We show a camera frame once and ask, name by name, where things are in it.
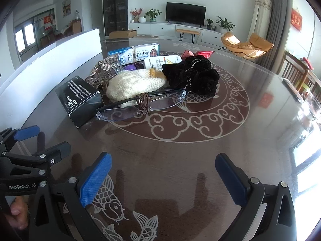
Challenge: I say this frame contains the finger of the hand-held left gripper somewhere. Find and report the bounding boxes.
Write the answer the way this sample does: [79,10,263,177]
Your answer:
[6,142,71,171]
[0,126,41,153]

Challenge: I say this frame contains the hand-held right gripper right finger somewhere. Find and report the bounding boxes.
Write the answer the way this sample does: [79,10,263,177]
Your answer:
[215,153,298,241]

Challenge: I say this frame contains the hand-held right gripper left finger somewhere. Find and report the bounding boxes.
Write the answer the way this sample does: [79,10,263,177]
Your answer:
[29,152,112,241]

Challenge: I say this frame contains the black velvet scrunchie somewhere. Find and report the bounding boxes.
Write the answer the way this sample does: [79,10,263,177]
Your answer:
[162,56,220,98]

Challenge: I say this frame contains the red candy packet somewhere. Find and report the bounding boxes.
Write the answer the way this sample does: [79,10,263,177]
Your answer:
[181,50,215,61]

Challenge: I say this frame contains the white sunscreen bottle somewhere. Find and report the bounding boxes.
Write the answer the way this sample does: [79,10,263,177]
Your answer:
[143,55,183,72]

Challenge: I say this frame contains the blue and white medicine box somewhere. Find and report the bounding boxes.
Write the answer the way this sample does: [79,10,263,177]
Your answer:
[108,43,160,64]

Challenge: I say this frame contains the dark patterned glass desktop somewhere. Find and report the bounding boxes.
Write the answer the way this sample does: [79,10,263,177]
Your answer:
[0,36,321,241]

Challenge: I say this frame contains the person's left hand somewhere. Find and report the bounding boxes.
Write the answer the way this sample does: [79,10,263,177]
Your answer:
[10,197,29,228]

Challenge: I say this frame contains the black printed box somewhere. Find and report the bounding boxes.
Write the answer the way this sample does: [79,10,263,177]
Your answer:
[55,75,104,128]

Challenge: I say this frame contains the white board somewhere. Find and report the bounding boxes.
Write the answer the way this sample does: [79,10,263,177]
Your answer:
[0,28,103,131]

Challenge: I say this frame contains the clear rimless glasses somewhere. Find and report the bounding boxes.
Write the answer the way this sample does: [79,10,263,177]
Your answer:
[96,89,188,123]

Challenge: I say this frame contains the white knitted hat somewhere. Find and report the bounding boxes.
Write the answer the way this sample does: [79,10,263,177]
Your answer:
[106,69,168,102]

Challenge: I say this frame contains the rhinestone bow hair clip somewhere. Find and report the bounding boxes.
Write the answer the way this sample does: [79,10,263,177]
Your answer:
[85,56,132,91]

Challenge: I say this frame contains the purple plastic toy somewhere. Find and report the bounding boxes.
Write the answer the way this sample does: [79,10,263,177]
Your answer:
[124,63,144,72]

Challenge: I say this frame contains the dark remote control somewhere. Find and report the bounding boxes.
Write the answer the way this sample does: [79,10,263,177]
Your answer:
[282,78,300,93]

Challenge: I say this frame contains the wooden dining chair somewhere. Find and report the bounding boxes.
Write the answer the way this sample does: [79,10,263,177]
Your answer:
[281,51,321,101]

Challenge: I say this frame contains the cardboard box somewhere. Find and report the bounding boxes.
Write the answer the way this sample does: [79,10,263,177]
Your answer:
[109,30,137,39]

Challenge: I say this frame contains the orange lounge chair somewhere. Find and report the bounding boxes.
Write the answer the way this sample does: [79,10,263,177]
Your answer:
[221,32,274,61]

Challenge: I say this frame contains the dark glass display cabinet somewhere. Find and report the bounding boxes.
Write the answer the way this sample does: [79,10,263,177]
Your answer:
[103,0,128,37]

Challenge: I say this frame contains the wooden bench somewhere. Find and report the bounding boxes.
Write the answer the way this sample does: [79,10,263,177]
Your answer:
[176,28,201,43]

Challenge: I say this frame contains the white television cabinet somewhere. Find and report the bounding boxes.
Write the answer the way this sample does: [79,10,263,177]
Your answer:
[128,21,226,48]

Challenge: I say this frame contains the large leafy potted plant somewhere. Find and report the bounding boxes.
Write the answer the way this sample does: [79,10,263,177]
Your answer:
[216,16,236,33]

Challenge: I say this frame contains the red flower arrangement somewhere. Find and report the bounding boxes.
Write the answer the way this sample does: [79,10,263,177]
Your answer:
[130,7,144,22]

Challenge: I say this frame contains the grey curtain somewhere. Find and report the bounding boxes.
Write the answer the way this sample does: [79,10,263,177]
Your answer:
[266,0,293,74]

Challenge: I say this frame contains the white covered air conditioner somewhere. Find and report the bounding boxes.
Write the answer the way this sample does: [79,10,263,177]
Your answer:
[249,0,273,43]

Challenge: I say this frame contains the green potted plant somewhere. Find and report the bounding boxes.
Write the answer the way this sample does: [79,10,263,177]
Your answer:
[144,8,162,22]

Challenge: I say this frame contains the black television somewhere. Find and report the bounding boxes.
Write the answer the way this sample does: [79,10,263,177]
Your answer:
[166,2,207,26]

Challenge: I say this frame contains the red wall hanging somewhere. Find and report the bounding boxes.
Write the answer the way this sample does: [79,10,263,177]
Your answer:
[291,8,303,32]

